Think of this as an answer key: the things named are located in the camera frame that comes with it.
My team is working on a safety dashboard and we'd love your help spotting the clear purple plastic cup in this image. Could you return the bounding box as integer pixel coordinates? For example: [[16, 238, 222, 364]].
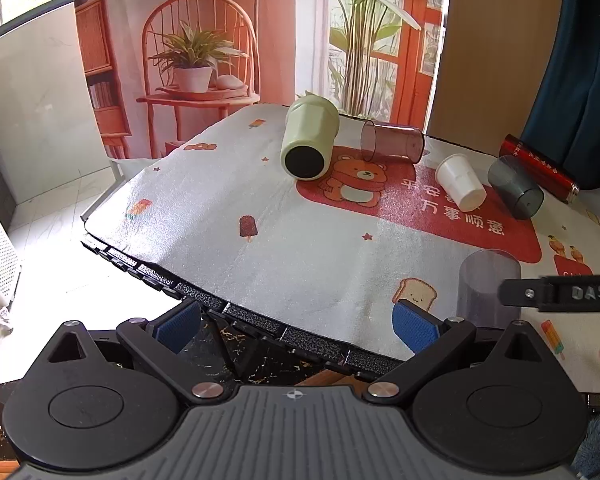
[[456, 249, 521, 330]]

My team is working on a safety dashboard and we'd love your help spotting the dark grey translucent cup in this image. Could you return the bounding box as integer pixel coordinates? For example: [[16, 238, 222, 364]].
[[488, 155, 544, 220]]

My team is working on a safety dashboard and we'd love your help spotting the white paper cup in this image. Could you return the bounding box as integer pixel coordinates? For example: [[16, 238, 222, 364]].
[[434, 154, 486, 212]]

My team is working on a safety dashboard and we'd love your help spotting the pink translucent cup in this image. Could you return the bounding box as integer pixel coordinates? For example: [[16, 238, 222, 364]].
[[361, 120, 425, 164]]

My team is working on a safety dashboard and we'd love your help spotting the living room backdrop poster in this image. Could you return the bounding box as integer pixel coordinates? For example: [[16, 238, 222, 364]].
[[74, 0, 449, 159]]

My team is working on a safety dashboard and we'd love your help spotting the red metal thermos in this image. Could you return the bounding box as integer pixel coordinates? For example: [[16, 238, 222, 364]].
[[498, 134, 580, 204]]

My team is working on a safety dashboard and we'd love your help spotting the black table edge trim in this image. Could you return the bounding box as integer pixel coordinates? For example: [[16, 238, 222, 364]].
[[81, 234, 402, 379]]

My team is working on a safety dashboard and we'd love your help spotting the white cartoon print tablecloth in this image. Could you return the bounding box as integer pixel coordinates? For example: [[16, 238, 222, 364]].
[[86, 105, 600, 360]]

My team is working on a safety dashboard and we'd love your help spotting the teal blue curtain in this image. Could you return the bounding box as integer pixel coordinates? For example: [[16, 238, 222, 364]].
[[520, 0, 600, 190]]

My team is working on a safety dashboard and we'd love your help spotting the light green tumbler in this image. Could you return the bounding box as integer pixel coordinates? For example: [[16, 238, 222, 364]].
[[280, 93, 340, 181]]

